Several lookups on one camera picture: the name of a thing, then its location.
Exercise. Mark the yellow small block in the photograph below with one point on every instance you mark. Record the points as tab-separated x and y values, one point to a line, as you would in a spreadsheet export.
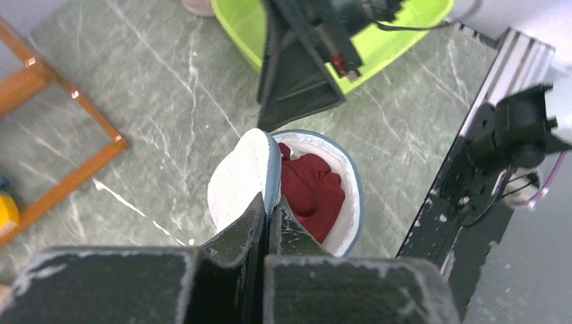
10	215

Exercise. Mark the white mesh laundry bag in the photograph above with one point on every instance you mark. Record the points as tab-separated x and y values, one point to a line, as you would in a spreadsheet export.
254	167

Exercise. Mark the beige drawstring pouch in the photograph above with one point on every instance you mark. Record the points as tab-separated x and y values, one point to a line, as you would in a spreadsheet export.
202	8

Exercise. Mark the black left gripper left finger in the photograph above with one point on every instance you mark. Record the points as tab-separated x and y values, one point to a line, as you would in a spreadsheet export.
217	282

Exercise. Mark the orange wooden shelf rack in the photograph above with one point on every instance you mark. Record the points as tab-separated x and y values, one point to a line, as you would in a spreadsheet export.
53	138

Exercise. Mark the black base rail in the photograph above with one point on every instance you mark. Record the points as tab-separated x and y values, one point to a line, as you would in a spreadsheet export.
506	130

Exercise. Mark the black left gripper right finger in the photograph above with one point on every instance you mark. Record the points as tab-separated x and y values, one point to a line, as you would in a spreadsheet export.
303	283

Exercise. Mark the dark red bra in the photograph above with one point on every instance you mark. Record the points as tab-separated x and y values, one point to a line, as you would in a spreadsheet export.
313	191

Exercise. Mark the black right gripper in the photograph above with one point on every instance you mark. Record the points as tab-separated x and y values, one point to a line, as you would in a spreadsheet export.
301	37

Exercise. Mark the lime green plastic basin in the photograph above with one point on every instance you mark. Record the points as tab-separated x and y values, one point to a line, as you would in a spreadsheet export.
245	22

